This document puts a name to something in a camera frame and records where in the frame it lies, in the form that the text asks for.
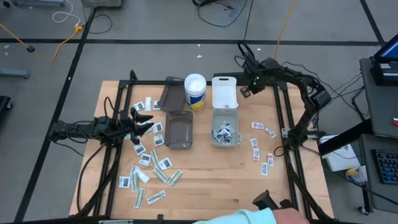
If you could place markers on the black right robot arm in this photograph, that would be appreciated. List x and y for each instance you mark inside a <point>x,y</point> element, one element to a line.
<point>306,84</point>

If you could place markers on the grey metal rail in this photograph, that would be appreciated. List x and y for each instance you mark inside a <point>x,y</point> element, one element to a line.
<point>37,2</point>

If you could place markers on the silver metal bracket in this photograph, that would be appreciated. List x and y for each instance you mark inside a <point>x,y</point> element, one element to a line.
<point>285,132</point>

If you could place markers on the black laptop screen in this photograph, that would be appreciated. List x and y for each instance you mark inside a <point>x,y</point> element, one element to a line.
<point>390,51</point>

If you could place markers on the black desktop device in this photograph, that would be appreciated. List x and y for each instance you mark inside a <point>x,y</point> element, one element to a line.
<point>385,73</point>

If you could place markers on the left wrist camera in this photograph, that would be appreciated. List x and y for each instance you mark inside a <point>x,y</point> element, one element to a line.
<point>124,116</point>

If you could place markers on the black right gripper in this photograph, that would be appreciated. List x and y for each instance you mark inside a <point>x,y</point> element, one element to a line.
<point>261,73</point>

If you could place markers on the large plain white packet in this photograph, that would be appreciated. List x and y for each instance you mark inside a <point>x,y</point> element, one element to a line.
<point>143,176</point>

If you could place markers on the yellow blue wipes canister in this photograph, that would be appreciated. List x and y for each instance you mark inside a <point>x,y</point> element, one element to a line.
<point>357,175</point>

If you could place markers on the black keyboard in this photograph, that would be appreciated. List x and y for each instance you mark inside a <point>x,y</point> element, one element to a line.
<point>387,166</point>

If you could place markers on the grey cart top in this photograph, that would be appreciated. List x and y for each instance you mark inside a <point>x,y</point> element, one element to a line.
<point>382,105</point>

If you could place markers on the grey desk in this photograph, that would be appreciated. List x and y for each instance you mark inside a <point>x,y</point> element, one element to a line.
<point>376,193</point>

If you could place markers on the black round floor puck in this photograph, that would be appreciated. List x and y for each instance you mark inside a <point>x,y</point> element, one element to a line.
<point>30,48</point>

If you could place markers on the black handheld object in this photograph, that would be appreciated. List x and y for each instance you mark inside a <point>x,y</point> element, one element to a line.
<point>264,200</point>

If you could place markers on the black desk beam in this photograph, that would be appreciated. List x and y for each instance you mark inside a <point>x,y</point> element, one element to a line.
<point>345,138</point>

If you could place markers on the left pile of paper packets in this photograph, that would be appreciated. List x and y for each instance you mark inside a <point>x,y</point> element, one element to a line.
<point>159,140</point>

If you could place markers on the small red object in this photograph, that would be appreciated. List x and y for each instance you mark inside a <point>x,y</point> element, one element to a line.
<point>395,122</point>

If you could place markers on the person's forearm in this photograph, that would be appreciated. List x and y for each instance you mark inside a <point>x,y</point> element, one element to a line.
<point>242,217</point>

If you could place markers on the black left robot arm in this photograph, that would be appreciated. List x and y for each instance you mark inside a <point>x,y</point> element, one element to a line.
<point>77,129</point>

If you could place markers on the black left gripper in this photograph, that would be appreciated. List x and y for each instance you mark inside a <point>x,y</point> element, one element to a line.
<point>121,130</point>

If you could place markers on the Lysol wipes canister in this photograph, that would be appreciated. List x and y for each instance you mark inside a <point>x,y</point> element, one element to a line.
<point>195,85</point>

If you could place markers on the grey metal bar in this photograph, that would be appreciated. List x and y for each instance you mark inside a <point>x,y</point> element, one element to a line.
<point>14,73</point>

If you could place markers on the grey equipment box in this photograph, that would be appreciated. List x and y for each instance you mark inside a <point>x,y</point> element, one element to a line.
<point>101,3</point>

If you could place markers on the small plain white packet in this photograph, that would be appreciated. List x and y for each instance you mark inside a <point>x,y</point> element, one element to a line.
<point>148,103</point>

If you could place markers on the person's hand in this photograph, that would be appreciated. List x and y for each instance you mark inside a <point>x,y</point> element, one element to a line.
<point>290,217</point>

